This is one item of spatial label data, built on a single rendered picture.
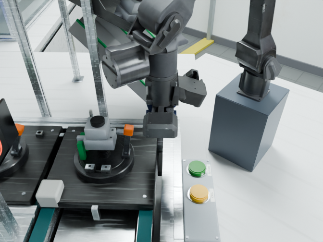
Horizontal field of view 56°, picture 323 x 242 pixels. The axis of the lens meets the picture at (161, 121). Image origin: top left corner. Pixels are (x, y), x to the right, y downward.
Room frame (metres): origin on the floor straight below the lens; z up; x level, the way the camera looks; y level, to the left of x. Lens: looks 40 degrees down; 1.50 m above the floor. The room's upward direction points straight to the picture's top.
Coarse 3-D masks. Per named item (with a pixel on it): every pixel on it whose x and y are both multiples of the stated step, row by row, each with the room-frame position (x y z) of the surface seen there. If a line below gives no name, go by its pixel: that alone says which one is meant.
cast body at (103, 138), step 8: (88, 120) 0.49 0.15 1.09; (96, 120) 0.48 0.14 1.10; (104, 120) 0.48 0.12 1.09; (88, 128) 0.47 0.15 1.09; (96, 128) 0.47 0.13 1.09; (104, 128) 0.47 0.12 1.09; (112, 128) 0.50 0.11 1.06; (80, 136) 0.49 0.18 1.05; (88, 136) 0.46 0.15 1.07; (96, 136) 0.46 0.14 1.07; (104, 136) 0.46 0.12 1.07; (112, 136) 0.47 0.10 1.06; (88, 144) 0.46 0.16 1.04; (96, 144) 0.46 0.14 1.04; (104, 144) 0.46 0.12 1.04; (112, 144) 0.46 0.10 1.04
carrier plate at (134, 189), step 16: (80, 128) 0.60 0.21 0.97; (64, 144) 0.54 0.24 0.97; (144, 144) 0.54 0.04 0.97; (64, 160) 0.48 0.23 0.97; (144, 160) 0.48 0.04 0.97; (48, 176) 0.44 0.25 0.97; (64, 176) 0.44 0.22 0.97; (128, 176) 0.44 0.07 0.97; (144, 176) 0.44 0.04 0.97; (64, 192) 0.39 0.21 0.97; (80, 192) 0.39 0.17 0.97; (96, 192) 0.39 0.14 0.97; (112, 192) 0.39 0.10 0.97; (128, 192) 0.39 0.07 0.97; (144, 192) 0.39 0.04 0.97; (112, 208) 0.36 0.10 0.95; (128, 208) 0.36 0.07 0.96; (144, 208) 0.36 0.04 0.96
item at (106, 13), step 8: (72, 0) 0.71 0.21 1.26; (96, 0) 0.70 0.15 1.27; (104, 0) 0.79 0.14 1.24; (112, 0) 0.80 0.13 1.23; (120, 0) 0.82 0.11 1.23; (96, 8) 0.70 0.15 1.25; (104, 8) 0.70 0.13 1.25; (112, 8) 0.76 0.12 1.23; (104, 16) 0.70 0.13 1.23; (112, 16) 0.70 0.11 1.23; (120, 24) 0.69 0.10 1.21; (128, 24) 0.69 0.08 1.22
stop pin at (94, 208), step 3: (93, 207) 0.36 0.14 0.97; (96, 207) 0.36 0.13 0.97; (93, 210) 0.35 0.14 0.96; (96, 210) 0.35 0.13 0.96; (93, 213) 0.35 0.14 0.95; (96, 213) 0.35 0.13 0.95; (99, 213) 0.36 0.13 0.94; (93, 216) 0.35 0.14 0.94; (96, 216) 0.35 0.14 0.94; (99, 216) 0.36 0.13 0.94; (96, 219) 0.35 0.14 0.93; (99, 219) 0.35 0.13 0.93
